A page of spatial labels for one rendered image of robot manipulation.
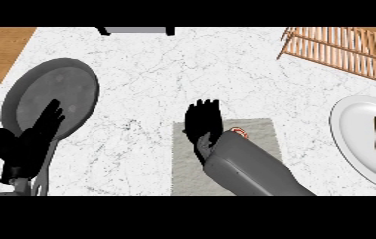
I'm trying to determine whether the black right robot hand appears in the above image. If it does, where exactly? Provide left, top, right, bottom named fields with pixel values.
left=182, top=98, right=223, bottom=166

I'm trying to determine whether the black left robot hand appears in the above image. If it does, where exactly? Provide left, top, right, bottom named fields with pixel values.
left=0, top=98, right=66, bottom=186

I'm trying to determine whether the grey placemat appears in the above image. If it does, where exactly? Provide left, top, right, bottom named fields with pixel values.
left=170, top=117, right=284, bottom=197

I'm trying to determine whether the wooden tiered shelf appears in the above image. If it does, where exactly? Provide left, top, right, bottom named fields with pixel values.
left=274, top=26, right=376, bottom=82

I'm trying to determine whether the small red white item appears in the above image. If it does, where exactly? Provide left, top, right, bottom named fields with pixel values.
left=228, top=126, right=249, bottom=140

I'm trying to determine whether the grey frying pan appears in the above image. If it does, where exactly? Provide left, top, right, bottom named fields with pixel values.
left=0, top=57, right=101, bottom=197

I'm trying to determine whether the white plate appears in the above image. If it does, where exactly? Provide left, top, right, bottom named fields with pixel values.
left=327, top=94, right=376, bottom=185

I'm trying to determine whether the brown wooden panel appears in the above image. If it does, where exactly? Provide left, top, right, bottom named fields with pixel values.
left=0, top=26, right=38, bottom=85

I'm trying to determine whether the grey black appliance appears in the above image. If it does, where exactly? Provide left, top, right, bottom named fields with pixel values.
left=94, top=26, right=178, bottom=37

